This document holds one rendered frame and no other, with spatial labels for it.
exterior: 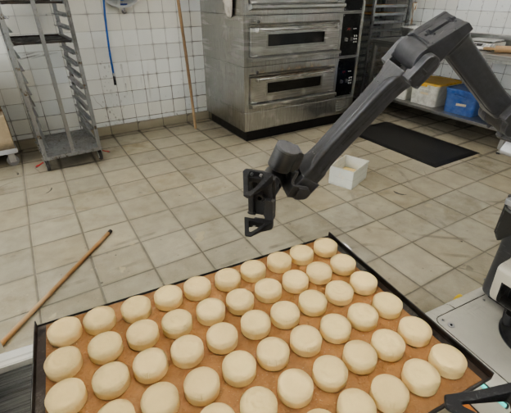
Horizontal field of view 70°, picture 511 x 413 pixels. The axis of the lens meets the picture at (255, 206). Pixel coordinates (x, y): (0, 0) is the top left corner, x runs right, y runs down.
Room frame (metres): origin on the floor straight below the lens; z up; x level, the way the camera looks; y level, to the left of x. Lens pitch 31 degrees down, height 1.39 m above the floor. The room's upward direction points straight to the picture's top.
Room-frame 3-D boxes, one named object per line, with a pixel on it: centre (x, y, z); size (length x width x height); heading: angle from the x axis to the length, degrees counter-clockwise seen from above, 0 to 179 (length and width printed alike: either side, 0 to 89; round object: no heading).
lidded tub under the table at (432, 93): (4.44, -2.14, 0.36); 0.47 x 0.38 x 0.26; 121
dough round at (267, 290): (0.50, -0.02, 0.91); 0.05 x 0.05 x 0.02
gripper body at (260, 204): (0.75, -0.02, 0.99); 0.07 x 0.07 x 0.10; 71
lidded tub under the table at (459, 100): (4.06, -2.37, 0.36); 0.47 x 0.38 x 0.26; 123
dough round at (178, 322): (0.42, 0.13, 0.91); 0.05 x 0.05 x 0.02
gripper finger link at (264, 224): (0.68, 0.00, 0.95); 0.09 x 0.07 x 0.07; 161
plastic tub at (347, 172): (2.79, -0.78, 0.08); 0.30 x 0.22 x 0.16; 142
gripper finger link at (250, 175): (0.68, 0.00, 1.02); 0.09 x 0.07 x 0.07; 161
